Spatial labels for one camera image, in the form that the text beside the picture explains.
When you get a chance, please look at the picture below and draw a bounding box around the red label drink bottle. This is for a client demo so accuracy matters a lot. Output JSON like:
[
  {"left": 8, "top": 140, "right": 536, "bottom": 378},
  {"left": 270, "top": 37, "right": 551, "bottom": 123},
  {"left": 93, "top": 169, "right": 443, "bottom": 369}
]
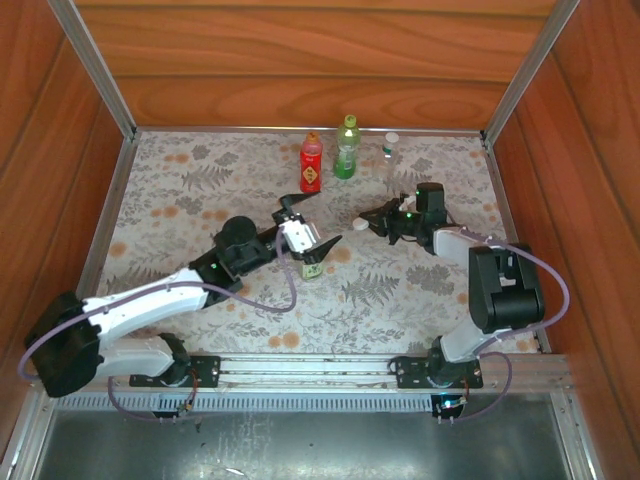
[{"left": 299, "top": 131, "right": 324, "bottom": 194}]

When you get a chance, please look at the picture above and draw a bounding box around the small clear bottle green band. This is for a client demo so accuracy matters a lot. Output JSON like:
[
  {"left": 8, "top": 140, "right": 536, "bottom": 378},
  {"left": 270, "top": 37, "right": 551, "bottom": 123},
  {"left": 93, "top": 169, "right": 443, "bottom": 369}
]
[{"left": 374, "top": 132, "right": 401, "bottom": 184}]

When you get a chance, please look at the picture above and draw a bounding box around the green tea bottle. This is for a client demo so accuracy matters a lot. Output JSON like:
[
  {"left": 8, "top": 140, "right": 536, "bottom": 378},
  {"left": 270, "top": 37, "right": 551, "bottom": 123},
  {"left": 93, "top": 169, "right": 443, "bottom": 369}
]
[{"left": 333, "top": 114, "right": 362, "bottom": 181}]

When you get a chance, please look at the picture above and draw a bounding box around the floral patterned tablecloth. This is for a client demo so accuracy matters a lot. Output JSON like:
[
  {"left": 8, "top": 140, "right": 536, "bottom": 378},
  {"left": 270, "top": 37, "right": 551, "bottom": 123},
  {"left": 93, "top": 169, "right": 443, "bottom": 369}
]
[{"left": 82, "top": 130, "right": 544, "bottom": 354}]

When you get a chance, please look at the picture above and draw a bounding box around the grey metal sheet panel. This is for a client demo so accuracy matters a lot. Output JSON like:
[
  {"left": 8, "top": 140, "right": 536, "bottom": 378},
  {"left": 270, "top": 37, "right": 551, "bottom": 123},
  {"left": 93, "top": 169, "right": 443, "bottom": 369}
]
[{"left": 29, "top": 394, "right": 574, "bottom": 480}]

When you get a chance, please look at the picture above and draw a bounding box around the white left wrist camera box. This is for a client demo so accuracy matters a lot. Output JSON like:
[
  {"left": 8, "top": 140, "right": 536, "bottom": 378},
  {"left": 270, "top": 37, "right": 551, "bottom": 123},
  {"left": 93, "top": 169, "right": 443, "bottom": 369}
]
[{"left": 277, "top": 219, "right": 319, "bottom": 257}]

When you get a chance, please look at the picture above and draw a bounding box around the aluminium frame rear bar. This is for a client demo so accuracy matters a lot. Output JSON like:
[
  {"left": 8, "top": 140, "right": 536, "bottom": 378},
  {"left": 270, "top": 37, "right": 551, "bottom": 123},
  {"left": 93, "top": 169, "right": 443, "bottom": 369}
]
[{"left": 133, "top": 125, "right": 487, "bottom": 138}]

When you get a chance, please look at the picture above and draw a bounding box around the aluminium frame side bar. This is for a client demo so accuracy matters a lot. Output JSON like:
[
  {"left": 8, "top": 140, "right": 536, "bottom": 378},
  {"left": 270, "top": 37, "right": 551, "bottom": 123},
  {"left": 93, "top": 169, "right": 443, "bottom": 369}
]
[
  {"left": 480, "top": 138, "right": 554, "bottom": 354},
  {"left": 74, "top": 135, "right": 141, "bottom": 301}
]

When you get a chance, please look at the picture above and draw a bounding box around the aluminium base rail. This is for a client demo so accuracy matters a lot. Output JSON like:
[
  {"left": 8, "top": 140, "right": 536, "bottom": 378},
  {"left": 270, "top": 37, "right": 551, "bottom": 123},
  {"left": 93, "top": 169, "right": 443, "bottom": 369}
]
[{"left": 32, "top": 351, "right": 572, "bottom": 397}]

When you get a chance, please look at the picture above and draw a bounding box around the grey slotted cable duct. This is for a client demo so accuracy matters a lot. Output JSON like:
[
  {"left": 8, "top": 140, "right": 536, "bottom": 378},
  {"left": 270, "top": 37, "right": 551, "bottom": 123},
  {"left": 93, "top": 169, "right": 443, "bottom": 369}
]
[{"left": 49, "top": 392, "right": 436, "bottom": 414}]

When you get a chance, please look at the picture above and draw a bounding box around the red wire with connector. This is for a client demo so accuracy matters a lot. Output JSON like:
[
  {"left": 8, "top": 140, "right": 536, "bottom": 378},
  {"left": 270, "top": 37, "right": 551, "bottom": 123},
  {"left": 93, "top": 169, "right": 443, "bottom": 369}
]
[
  {"left": 433, "top": 372, "right": 472, "bottom": 426},
  {"left": 178, "top": 367, "right": 201, "bottom": 418}
]

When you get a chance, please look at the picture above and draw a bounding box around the aluminium frame post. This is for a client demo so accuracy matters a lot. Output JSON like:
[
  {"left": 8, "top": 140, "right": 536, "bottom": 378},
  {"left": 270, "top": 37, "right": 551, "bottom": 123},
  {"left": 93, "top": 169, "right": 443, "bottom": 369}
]
[
  {"left": 480, "top": 0, "right": 582, "bottom": 146},
  {"left": 47, "top": 0, "right": 140, "bottom": 142}
]

